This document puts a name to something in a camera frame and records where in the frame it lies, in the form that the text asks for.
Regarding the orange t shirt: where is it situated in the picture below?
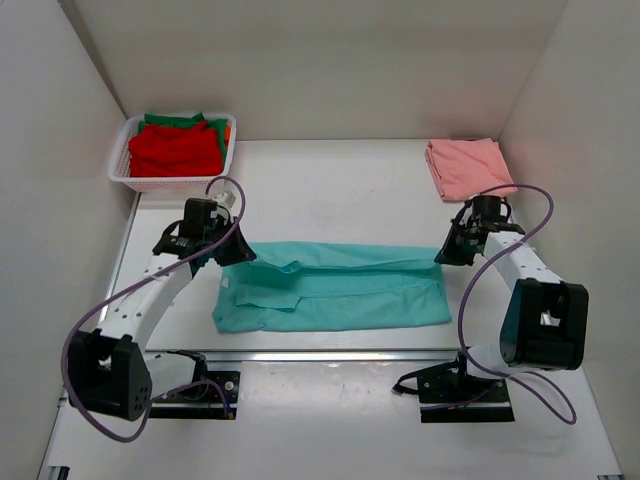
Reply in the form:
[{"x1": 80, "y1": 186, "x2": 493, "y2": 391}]
[{"x1": 224, "y1": 124, "x2": 232, "y2": 146}]

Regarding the metal table rail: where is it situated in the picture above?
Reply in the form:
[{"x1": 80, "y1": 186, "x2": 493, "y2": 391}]
[{"x1": 159, "y1": 349, "x2": 466, "y2": 365}]

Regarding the green t shirt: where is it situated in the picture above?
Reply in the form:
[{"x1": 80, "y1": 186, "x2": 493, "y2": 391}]
[{"x1": 138, "y1": 113, "x2": 229, "y2": 156}]

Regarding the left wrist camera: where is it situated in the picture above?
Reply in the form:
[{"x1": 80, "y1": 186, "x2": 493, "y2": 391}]
[{"x1": 207, "y1": 190, "x2": 237, "y2": 211}]

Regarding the teal t shirt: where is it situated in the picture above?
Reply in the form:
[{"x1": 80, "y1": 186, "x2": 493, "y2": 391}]
[{"x1": 212, "y1": 241, "x2": 452, "y2": 334}]

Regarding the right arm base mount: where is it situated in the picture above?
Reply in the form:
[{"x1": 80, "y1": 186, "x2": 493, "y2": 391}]
[{"x1": 392, "y1": 354, "x2": 515, "y2": 424}]

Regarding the folded pink t shirt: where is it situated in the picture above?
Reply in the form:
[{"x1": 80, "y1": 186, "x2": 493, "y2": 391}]
[{"x1": 425, "y1": 138, "x2": 517, "y2": 203}]

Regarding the red t shirt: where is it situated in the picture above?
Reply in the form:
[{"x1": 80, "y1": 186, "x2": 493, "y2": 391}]
[{"x1": 128, "y1": 120, "x2": 224, "y2": 178}]

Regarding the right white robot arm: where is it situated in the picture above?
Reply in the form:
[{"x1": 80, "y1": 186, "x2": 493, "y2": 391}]
[{"x1": 435, "y1": 195, "x2": 589, "y2": 401}]

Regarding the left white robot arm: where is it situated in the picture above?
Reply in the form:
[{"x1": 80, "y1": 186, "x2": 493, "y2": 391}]
[{"x1": 64, "y1": 191, "x2": 256, "y2": 421}]

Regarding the white plastic basket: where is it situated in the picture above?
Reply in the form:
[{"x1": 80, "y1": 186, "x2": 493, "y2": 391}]
[{"x1": 108, "y1": 112, "x2": 237, "y2": 193}]

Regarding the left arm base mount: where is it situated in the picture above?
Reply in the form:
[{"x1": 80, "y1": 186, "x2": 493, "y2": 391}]
[{"x1": 146, "y1": 350, "x2": 241, "y2": 421}]

